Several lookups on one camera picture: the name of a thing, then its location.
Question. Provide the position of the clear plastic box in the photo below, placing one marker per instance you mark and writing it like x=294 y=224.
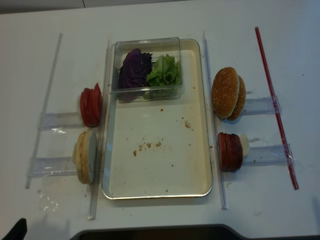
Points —
x=156 y=47

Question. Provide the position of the sesame bun top back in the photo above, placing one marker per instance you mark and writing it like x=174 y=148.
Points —
x=240 y=101

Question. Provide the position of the clear inner right rail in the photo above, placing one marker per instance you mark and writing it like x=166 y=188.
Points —
x=220 y=175

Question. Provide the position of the front red meat patty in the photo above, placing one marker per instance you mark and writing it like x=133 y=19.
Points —
x=223 y=157

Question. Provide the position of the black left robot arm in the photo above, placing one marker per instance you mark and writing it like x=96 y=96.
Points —
x=18 y=232

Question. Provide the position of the purple cabbage leaves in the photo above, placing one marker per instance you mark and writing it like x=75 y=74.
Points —
x=135 y=68

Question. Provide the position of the clear rail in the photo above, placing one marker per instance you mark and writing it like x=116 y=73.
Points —
x=42 y=116
x=220 y=175

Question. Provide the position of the pale bread slice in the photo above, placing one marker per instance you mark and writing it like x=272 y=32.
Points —
x=91 y=154

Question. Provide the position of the sesame bun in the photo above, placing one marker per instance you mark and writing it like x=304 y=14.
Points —
x=240 y=101
x=225 y=92

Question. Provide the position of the clear far left rail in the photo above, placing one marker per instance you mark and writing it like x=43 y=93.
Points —
x=42 y=116

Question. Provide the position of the white cheese slice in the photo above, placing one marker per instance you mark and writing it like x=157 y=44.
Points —
x=244 y=144

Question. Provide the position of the clear bread holder channel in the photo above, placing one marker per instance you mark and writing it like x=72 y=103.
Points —
x=50 y=166

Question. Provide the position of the clear patty holder channel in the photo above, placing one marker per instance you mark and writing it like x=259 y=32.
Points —
x=274 y=155

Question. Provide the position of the sesame bun top front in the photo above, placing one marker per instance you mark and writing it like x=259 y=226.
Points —
x=225 y=92

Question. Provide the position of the toasted bread slice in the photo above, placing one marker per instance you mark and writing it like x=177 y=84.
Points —
x=80 y=157

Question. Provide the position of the green lettuce leaves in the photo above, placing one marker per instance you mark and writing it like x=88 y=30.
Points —
x=165 y=72

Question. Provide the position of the red plastic rail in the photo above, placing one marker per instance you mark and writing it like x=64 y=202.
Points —
x=287 y=150

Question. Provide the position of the cream metal tray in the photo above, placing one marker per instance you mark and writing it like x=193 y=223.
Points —
x=159 y=148

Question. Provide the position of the clear bun holder channel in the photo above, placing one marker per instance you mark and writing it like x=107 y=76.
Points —
x=261 y=106

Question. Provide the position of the black robot base panel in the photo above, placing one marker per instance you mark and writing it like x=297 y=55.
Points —
x=194 y=232

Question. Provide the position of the back tomato slice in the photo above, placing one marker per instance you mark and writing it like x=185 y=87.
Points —
x=97 y=102

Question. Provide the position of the clear tomato holder channel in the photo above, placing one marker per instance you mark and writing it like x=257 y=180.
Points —
x=60 y=121

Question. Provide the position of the dark red meat patty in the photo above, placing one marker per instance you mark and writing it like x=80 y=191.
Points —
x=237 y=152

